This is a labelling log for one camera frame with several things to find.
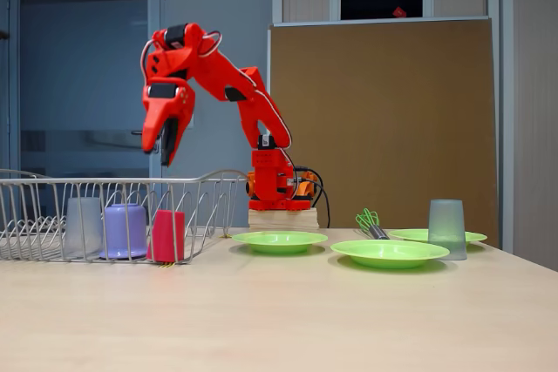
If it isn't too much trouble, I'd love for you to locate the green whisk with metal handle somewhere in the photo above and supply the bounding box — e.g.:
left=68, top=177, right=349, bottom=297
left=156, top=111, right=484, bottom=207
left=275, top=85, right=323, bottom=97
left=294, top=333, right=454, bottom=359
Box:
left=355, top=208, right=391, bottom=241

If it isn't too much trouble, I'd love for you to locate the black power cable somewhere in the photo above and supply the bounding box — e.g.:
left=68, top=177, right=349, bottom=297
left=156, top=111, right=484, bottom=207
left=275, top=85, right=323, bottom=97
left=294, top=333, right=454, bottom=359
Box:
left=294, top=166, right=331, bottom=229

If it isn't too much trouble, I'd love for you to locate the purple plastic mug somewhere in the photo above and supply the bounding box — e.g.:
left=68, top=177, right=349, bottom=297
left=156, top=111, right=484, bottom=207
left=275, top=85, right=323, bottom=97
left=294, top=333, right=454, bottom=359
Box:
left=99, top=203, right=148, bottom=260

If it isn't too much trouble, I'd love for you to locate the grey framed glass door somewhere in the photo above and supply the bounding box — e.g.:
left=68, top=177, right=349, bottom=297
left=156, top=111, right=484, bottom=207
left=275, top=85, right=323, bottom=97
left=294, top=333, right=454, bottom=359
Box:
left=8, top=0, right=163, bottom=181

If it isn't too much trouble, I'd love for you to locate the grey translucent plastic cup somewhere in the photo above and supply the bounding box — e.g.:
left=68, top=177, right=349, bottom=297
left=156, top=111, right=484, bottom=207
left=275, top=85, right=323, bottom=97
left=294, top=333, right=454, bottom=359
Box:
left=64, top=196, right=105, bottom=260
left=427, top=199, right=468, bottom=261

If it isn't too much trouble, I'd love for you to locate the red plastic cup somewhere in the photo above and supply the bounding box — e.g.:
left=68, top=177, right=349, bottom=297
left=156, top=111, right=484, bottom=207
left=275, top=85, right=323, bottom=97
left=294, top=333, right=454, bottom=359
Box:
left=146, top=209, right=187, bottom=262

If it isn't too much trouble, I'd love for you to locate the green plastic plate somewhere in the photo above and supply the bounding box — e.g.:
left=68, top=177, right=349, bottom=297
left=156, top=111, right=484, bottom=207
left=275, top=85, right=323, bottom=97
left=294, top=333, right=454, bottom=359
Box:
left=386, top=227, right=488, bottom=247
left=231, top=230, right=329, bottom=255
left=330, top=239, right=451, bottom=270

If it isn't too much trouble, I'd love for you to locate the metal wire dish rack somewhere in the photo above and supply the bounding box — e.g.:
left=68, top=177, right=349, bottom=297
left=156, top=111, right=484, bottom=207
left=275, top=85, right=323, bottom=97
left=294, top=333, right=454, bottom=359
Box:
left=0, top=168, right=249, bottom=265

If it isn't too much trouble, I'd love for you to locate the wooden base block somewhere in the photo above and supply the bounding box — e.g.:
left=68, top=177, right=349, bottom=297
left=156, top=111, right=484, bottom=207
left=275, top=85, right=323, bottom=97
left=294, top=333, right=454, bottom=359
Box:
left=248, top=208, right=320, bottom=232

